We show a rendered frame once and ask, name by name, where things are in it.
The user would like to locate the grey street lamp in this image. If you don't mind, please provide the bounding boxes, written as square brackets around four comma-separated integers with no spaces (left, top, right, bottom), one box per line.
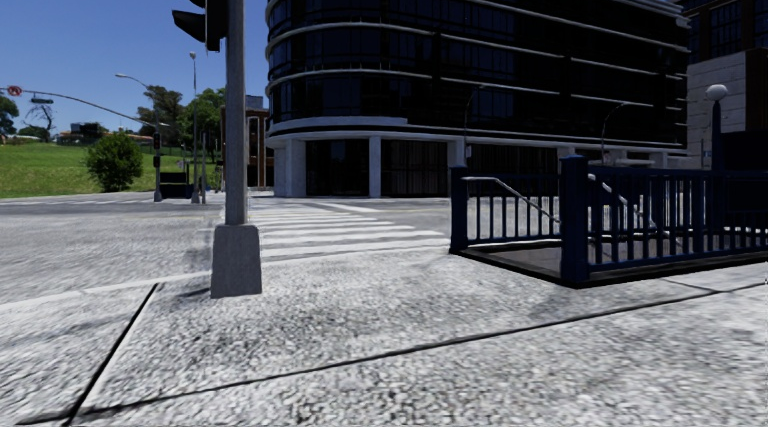
[461,86,485,167]
[600,102,629,167]
[188,51,202,205]

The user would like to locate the dark glass building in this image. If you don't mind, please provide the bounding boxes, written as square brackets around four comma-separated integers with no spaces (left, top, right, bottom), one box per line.
[263,0,692,199]

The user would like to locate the red brick building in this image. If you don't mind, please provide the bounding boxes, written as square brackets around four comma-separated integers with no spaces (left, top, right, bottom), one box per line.
[219,95,275,191]

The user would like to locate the traffic light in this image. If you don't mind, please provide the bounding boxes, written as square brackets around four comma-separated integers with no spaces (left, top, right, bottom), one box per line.
[0,73,164,203]
[171,0,263,300]

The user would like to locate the dark stairway railing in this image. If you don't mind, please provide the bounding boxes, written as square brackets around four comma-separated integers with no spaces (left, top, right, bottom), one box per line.
[449,83,768,290]

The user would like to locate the black bus shelter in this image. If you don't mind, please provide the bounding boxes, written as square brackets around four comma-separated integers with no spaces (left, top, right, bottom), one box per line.
[158,170,194,200]

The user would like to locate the trees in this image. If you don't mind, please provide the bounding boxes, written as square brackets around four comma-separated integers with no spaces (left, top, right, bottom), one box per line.
[136,85,227,163]

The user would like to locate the tree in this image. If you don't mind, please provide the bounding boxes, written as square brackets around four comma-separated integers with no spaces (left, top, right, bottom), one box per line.
[0,93,20,138]
[84,131,145,194]

